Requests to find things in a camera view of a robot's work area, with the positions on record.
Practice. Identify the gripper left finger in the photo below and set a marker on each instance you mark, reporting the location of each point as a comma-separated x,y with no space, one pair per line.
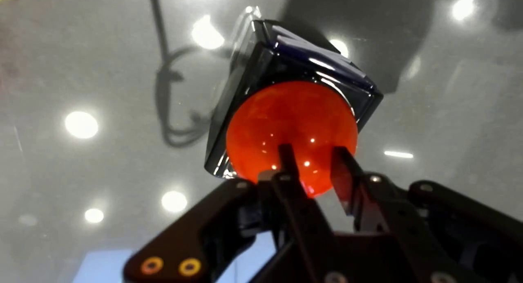
229,217

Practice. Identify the orange button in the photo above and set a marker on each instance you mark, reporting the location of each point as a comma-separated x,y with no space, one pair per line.
286,119

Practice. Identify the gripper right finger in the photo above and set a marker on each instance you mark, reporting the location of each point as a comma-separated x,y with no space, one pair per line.
392,209

